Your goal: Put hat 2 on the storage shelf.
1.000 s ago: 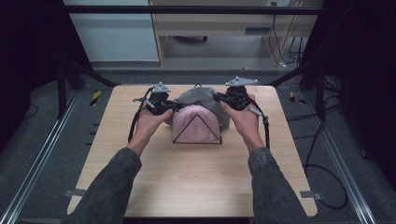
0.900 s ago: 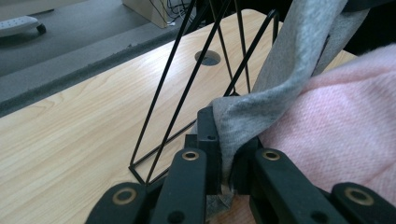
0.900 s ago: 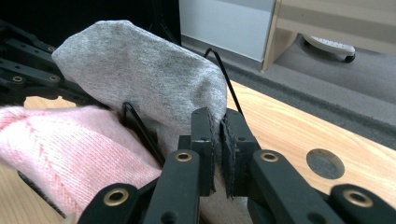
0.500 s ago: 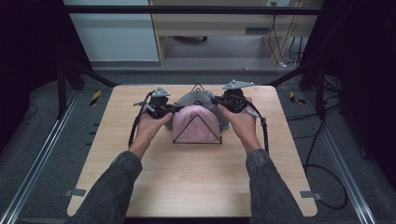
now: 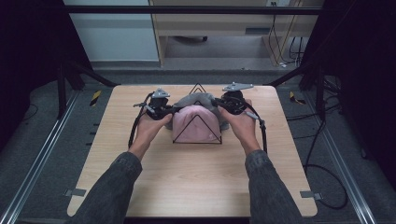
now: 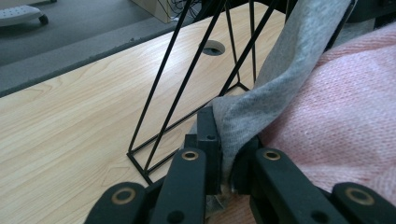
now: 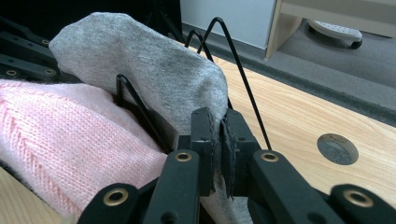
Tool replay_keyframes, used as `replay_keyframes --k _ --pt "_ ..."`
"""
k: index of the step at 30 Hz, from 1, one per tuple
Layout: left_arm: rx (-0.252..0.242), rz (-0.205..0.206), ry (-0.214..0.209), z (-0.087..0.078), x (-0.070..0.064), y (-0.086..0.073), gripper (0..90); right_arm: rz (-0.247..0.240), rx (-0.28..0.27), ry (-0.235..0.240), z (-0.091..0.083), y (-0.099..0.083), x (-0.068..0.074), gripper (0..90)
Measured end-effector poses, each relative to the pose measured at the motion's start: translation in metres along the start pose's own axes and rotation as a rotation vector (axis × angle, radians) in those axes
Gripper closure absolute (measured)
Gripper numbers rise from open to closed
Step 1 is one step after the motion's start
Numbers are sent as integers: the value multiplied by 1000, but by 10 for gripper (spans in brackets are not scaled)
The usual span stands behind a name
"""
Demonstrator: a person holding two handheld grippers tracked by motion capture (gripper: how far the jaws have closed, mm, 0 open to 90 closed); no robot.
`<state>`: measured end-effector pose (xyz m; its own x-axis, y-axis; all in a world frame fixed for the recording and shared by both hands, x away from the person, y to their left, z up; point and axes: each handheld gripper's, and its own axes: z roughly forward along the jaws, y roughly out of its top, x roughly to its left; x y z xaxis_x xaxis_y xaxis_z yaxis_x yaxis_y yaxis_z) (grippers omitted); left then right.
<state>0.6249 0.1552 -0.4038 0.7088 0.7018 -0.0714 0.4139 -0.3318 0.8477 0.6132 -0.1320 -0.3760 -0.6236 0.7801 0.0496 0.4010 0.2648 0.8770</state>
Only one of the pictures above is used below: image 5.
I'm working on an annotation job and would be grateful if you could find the black cable bundle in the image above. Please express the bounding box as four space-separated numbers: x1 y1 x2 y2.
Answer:
285 76 343 123

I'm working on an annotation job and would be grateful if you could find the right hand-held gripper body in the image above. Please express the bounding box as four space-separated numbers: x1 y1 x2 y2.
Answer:
221 81 254 116

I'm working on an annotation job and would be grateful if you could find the left hand-held gripper cable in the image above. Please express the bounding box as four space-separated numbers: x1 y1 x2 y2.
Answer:
128 91 155 149

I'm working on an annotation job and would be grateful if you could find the black looped floor cable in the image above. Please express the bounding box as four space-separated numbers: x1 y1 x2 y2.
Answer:
303 119 349 210

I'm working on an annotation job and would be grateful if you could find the black horizontal frame bar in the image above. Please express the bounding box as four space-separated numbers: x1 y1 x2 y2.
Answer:
64 5 325 16

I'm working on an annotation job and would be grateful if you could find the light wooden desk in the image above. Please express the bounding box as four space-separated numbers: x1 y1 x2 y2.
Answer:
148 0 321 68

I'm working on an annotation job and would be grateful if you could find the person's left hand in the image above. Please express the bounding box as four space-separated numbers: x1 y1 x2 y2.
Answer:
128 111 174 161

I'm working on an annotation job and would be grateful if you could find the grey tape tab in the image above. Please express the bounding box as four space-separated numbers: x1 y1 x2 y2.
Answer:
299 190 324 201
64 188 87 198

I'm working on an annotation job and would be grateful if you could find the white cabinet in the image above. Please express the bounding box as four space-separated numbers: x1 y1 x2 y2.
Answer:
64 0 161 63

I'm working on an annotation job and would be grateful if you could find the black triangular wire rack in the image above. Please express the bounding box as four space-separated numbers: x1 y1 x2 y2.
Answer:
172 82 223 146

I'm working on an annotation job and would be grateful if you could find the black hanging cable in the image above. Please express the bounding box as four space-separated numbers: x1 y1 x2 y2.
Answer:
267 1 286 65

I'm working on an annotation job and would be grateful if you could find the pink knit beanie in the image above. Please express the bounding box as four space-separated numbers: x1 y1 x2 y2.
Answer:
171 105 222 144

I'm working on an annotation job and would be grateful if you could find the dark oblong object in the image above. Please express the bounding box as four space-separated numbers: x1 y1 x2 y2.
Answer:
172 35 208 44

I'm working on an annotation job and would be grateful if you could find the right hand-held gripper cable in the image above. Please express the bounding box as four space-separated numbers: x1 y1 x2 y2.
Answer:
244 101 269 154

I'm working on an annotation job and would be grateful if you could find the dark curtain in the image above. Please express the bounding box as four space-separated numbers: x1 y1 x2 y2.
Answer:
300 0 396 190
0 0 94 150

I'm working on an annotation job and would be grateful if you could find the aluminium floor rail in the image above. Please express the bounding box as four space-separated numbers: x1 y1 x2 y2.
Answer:
0 90 80 224
303 90 377 224

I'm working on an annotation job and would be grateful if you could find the thin black floor cable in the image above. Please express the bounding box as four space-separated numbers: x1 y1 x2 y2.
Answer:
18 102 40 123

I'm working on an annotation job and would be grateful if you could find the yellow hanging cable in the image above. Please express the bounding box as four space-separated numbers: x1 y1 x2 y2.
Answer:
276 0 304 64

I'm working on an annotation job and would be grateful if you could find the person's right hand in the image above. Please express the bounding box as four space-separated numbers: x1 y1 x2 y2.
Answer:
218 98 262 157

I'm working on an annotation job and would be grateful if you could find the grey knit beanie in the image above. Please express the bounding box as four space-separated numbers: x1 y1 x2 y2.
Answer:
164 91 231 132

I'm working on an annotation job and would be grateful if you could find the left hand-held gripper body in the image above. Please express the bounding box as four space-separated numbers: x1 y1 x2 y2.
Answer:
144 88 174 121

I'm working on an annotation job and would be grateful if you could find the black metal stand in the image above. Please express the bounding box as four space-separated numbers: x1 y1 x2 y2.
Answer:
267 60 328 122
55 59 120 120

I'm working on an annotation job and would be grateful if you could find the hand-held gripper cable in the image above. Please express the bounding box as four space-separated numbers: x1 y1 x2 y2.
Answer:
244 101 269 154
128 91 155 149

